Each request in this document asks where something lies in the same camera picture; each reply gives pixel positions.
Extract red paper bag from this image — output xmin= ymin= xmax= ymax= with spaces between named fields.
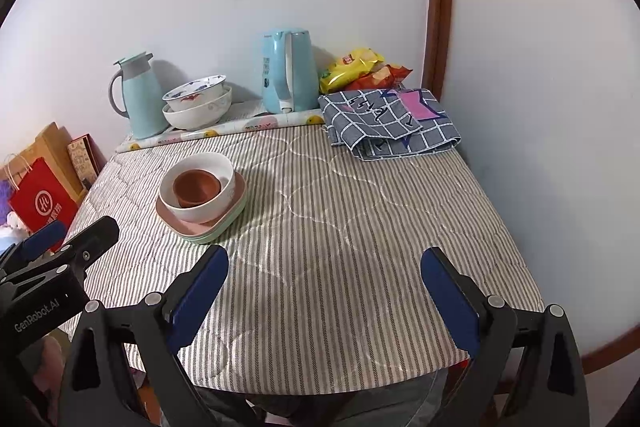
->
xmin=7 ymin=157 xmax=81 ymax=253

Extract yellow chip bag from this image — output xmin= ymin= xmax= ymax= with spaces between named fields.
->
xmin=319 ymin=48 xmax=386 ymax=94

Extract person's grey pants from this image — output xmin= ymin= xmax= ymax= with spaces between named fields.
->
xmin=200 ymin=367 xmax=451 ymax=427

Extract light blue electric kettle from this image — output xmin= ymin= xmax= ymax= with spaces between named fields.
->
xmin=260 ymin=28 xmax=321 ymax=114

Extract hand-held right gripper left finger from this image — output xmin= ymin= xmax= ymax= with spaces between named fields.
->
xmin=59 ymin=244 xmax=231 ymax=427

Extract grey checked printed cloth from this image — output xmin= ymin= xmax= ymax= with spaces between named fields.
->
xmin=318 ymin=88 xmax=462 ymax=162

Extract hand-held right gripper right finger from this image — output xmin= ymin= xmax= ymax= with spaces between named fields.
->
xmin=420 ymin=247 xmax=591 ymax=427

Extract red chip bag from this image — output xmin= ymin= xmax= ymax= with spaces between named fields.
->
xmin=345 ymin=64 xmax=413 ymax=92

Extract striped quilted table cover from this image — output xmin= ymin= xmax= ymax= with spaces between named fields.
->
xmin=60 ymin=119 xmax=546 ymax=395

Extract light blue thermos jug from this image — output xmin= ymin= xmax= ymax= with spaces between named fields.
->
xmin=109 ymin=52 xmax=169 ymax=140

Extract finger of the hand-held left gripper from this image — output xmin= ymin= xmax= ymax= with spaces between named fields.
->
xmin=14 ymin=221 xmax=67 ymax=260
xmin=62 ymin=215 xmax=121 ymax=279

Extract patterned cardboard box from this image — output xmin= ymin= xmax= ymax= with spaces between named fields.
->
xmin=67 ymin=133 xmax=107 ymax=192

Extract brown paper bag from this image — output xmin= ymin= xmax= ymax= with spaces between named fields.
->
xmin=17 ymin=122 xmax=87 ymax=204

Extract pink plate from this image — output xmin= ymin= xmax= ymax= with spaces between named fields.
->
xmin=156 ymin=174 xmax=246 ymax=231

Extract red patterned ceramic bowl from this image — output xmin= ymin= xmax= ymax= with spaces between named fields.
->
xmin=161 ymin=75 xmax=227 ymax=112

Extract purple fluffy cloth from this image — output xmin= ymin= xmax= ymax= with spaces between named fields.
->
xmin=0 ymin=179 xmax=17 ymax=228

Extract green plate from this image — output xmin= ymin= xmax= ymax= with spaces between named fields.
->
xmin=165 ymin=172 xmax=248 ymax=244

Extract grey patterned ceramic bowl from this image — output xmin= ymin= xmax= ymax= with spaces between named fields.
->
xmin=161 ymin=86 xmax=233 ymax=130

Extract white bowl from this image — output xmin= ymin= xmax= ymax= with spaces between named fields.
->
xmin=159 ymin=152 xmax=236 ymax=224

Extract brown wooden baseboard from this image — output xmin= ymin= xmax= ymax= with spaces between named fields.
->
xmin=580 ymin=336 xmax=623 ymax=376

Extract white plush toy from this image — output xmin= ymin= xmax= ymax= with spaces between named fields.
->
xmin=0 ymin=211 xmax=32 ymax=244

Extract brown bowl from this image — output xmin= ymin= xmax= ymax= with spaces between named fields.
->
xmin=173 ymin=169 xmax=222 ymax=208

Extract fruit print oilcloth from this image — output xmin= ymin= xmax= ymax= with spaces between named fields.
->
xmin=115 ymin=99 xmax=326 ymax=154

